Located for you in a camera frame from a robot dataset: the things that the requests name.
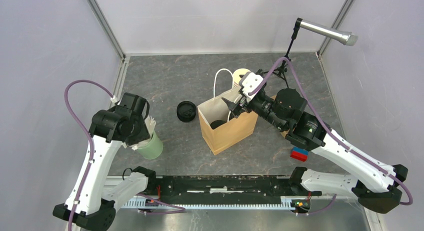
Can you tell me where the brown paper bag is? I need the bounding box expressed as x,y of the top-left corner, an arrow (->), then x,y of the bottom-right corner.
197,69 -> 258,155

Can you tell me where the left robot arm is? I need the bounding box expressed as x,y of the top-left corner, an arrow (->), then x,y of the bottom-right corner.
52,92 -> 157,231

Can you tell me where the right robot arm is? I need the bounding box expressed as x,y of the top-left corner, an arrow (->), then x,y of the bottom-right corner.
224,88 -> 408,214

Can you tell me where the white wrapped straws bundle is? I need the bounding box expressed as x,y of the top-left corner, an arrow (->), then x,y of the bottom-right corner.
131,115 -> 156,150

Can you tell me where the green cup holder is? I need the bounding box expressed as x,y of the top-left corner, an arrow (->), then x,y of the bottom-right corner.
136,131 -> 164,160

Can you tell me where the stack of white paper cups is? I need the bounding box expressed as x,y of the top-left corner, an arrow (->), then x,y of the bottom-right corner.
232,68 -> 251,89

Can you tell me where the brown pulp cup carrier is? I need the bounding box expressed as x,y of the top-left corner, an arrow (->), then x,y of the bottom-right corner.
270,94 -> 290,138

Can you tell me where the black tripod stand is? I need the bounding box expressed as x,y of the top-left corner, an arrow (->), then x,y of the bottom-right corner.
271,17 -> 303,88

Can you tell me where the stack of black lids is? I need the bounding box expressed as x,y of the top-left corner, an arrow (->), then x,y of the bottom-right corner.
176,100 -> 197,123

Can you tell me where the red and blue block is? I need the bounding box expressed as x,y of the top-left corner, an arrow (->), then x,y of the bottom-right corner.
290,147 -> 309,162

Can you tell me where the silver cylindrical lamp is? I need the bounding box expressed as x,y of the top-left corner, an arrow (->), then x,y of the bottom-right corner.
296,18 -> 359,46

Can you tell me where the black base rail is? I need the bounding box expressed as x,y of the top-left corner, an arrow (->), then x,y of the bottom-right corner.
141,175 -> 322,205

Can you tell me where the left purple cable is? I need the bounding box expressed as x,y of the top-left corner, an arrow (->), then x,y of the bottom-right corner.
63,79 -> 187,231

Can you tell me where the purple cable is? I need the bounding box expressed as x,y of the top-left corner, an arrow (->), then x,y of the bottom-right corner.
63,79 -> 187,231
252,56 -> 414,216

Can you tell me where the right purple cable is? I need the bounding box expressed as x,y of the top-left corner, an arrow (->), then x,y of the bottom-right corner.
252,56 -> 414,216

